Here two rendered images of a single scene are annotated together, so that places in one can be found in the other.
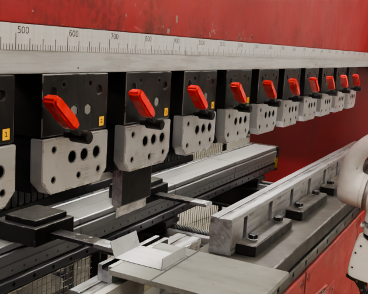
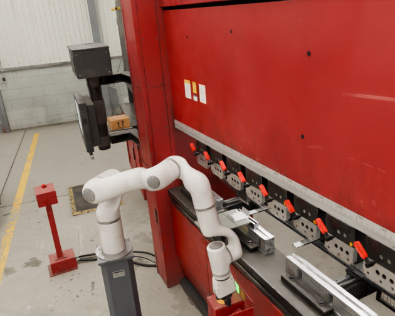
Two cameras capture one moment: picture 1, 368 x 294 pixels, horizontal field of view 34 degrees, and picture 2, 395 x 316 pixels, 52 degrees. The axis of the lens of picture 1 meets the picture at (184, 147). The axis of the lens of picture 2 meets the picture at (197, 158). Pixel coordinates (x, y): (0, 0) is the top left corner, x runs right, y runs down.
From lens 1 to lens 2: 2.85 m
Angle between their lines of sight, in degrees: 121
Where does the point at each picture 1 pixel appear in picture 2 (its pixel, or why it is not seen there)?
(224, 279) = not seen: hidden behind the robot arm
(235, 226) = (289, 263)
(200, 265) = (226, 222)
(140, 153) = (231, 181)
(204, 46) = (253, 163)
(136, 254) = (241, 214)
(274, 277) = not seen: hidden behind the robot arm
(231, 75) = (270, 184)
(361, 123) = not seen: outside the picture
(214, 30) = (258, 159)
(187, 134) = (247, 190)
